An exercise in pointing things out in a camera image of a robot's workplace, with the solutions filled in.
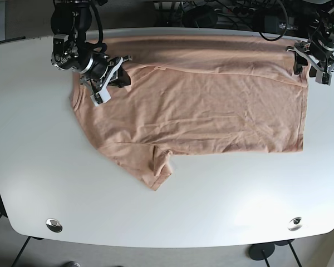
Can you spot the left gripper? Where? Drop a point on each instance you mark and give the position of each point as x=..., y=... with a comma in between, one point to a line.
x=317, y=51

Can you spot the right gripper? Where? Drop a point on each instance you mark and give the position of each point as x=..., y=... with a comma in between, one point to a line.
x=97, y=69

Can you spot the beige T-shirt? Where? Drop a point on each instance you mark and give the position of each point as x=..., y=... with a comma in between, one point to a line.
x=195, y=95

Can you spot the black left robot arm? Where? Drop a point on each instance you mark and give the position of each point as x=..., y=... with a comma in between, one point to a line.
x=312, y=20

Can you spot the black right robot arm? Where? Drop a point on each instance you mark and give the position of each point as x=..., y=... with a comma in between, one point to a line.
x=78, y=17

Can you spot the black electronics box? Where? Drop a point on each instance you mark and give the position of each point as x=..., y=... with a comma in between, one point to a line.
x=272, y=23

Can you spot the black power adapter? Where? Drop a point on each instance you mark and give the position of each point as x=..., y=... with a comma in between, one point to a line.
x=200, y=17

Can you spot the right chrome table grommet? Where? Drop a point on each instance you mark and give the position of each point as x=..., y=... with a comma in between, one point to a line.
x=295, y=224

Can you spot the chrome table grommet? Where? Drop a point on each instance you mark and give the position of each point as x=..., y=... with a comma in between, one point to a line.
x=54, y=225
x=295, y=224

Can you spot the left chrome table grommet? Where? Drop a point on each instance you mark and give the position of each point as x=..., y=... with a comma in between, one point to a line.
x=54, y=225

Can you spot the black round stand base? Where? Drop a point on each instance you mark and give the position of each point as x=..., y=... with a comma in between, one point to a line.
x=262, y=251

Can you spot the grey sneaker shoe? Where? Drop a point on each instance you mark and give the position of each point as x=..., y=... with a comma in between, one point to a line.
x=71, y=264

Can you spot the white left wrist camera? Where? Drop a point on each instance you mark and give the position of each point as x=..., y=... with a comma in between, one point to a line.
x=323, y=78

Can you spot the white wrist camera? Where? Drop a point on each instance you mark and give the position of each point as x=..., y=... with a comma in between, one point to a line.
x=100, y=97
x=323, y=78

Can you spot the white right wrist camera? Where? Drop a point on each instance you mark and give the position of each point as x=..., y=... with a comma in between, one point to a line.
x=100, y=97

